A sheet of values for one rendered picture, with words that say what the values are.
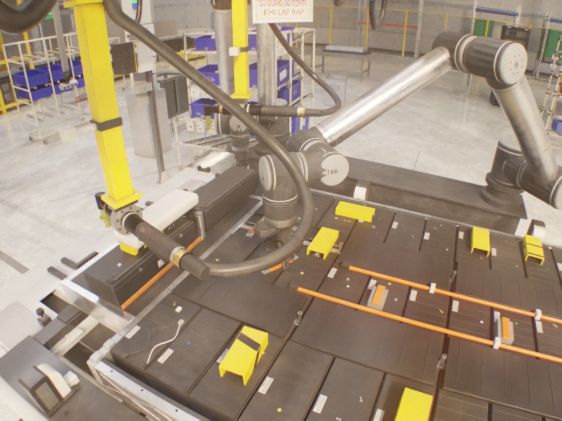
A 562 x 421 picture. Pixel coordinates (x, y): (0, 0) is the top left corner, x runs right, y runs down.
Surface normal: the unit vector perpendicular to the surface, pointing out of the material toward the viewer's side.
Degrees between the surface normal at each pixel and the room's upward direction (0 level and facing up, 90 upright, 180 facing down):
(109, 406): 0
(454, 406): 0
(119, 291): 90
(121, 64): 90
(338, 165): 90
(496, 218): 90
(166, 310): 0
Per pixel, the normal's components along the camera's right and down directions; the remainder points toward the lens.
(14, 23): 0.85, 0.46
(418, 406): 0.00, -0.86
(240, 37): -0.15, 0.50
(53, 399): 0.90, 0.22
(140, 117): -0.43, 0.46
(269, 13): 0.62, 0.40
